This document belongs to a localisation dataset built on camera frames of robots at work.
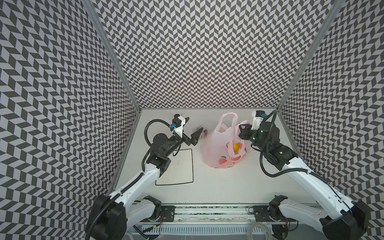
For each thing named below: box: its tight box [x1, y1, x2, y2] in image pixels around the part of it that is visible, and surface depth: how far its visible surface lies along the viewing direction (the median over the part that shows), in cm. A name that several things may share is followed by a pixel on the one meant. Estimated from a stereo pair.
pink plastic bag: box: [202, 112, 247, 169], surface depth 79 cm
